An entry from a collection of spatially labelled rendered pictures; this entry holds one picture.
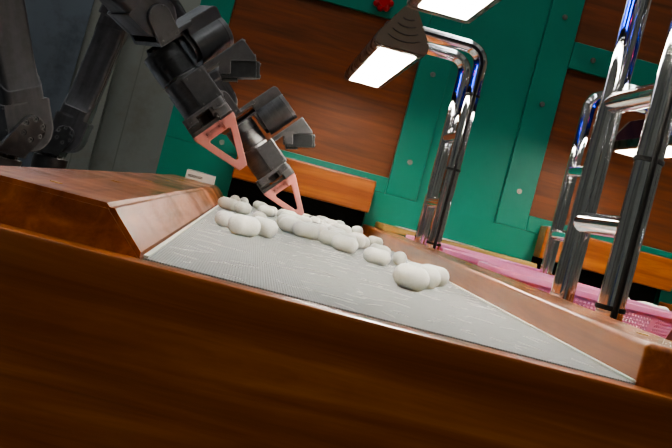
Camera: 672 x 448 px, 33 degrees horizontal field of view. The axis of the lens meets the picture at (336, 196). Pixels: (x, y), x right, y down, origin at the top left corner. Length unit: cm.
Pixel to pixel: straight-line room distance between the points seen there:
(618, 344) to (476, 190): 179
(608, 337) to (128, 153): 893
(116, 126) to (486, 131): 727
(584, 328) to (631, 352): 10
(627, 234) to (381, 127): 155
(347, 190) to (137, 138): 726
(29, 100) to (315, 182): 101
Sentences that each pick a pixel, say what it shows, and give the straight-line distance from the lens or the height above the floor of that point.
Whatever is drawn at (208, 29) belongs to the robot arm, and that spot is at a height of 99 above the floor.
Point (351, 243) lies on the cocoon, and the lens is 140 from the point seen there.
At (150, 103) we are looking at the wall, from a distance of 963.
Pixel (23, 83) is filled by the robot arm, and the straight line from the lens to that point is 153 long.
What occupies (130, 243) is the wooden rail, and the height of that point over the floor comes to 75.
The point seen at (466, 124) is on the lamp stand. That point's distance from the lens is 194.
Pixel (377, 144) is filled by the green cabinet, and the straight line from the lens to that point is 250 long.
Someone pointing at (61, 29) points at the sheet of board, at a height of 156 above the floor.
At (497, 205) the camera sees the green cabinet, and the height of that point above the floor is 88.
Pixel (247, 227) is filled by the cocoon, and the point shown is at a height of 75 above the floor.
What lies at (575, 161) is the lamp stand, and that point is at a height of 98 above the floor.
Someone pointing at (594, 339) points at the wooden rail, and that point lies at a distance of 80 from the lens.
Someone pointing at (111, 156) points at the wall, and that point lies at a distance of 963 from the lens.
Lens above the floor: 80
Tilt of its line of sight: level
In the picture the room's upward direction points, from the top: 15 degrees clockwise
